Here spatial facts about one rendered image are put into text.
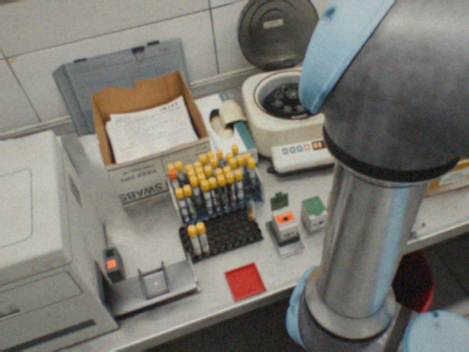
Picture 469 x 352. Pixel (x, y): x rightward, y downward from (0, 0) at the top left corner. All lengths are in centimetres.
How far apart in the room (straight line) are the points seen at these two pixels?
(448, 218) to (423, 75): 78
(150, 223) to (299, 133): 41
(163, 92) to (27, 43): 34
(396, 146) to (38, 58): 100
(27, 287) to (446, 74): 63
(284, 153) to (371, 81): 76
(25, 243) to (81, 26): 63
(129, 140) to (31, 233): 50
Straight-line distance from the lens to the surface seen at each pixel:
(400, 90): 30
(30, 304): 78
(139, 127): 116
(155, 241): 99
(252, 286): 90
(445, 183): 107
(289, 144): 106
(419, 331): 61
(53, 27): 116
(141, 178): 100
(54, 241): 67
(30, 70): 122
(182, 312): 89
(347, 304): 54
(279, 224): 88
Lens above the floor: 167
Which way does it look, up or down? 48 degrees down
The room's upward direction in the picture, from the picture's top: 7 degrees counter-clockwise
